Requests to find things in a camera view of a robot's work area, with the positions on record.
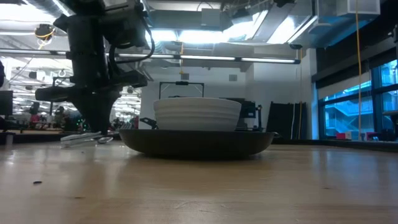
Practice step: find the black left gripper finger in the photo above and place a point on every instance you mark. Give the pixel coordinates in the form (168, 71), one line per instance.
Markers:
(87, 109)
(107, 107)

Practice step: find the white ribbed bowl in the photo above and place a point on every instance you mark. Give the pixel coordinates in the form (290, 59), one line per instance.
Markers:
(197, 113)

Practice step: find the black round plate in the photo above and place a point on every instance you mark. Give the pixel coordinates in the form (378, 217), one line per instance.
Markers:
(196, 143)

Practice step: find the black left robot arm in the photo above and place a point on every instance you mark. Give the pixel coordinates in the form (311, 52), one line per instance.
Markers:
(77, 7)

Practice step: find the black monitor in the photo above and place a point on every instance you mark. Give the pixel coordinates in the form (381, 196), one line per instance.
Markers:
(5, 102)

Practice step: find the long ceiling light bar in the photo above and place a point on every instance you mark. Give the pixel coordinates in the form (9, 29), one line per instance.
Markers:
(217, 58)

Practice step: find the black leaning panels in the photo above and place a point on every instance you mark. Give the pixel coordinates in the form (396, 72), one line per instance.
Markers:
(284, 119)

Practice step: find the pink box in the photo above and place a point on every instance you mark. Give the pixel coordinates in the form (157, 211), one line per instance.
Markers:
(342, 136)

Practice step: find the black frame bracket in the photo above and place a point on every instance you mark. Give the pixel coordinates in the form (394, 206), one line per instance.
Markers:
(149, 122)
(253, 115)

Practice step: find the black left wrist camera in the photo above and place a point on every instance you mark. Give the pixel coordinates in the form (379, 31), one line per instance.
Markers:
(124, 21)

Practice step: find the black background rig frame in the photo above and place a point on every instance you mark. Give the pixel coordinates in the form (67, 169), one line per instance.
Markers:
(182, 84)

